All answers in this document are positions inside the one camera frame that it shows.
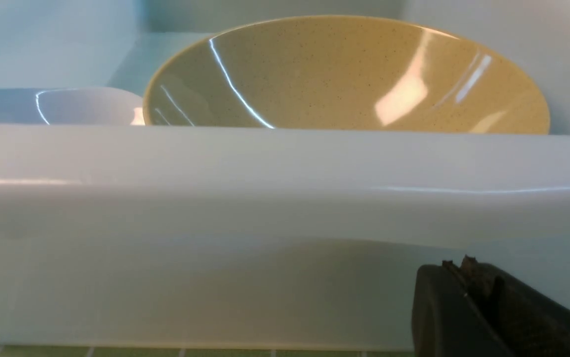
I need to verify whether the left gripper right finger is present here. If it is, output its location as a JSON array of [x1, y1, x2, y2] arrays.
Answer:
[[459, 256, 570, 357]]

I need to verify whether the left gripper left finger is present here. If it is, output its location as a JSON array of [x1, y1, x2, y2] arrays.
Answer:
[[411, 265, 513, 357]]

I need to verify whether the tan noodle bowl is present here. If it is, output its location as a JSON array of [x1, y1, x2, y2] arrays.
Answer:
[[142, 14, 551, 135]]

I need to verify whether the white square dish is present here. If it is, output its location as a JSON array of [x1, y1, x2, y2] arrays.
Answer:
[[0, 87, 145, 125]]

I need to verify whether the large white plastic tub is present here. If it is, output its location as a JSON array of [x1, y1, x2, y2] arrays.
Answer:
[[0, 0, 570, 351]]

